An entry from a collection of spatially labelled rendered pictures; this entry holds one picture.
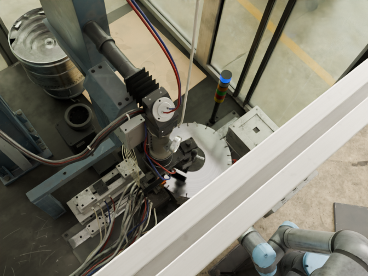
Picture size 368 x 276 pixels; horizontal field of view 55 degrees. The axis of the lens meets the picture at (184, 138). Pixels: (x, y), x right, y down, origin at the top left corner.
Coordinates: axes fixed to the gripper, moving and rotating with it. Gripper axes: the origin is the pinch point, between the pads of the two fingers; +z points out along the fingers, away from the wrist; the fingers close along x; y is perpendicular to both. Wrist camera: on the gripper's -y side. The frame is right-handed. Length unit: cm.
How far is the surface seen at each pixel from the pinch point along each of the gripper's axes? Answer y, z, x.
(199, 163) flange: 1.8, 8.2, 13.8
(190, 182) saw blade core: -5.3, 4.5, 10.2
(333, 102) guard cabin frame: -15, -74, 90
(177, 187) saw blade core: -10.9, 5.1, 10.5
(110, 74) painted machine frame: -23, -7, 71
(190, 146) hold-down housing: -6.0, -8.4, 37.8
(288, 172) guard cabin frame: -23, -77, 88
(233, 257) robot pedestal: 16, 25, -87
